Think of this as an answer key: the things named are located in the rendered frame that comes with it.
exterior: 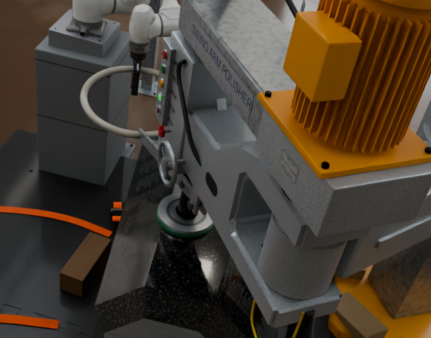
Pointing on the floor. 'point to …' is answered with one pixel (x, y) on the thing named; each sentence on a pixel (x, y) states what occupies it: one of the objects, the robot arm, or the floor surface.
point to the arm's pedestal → (85, 155)
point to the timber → (85, 264)
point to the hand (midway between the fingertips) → (134, 86)
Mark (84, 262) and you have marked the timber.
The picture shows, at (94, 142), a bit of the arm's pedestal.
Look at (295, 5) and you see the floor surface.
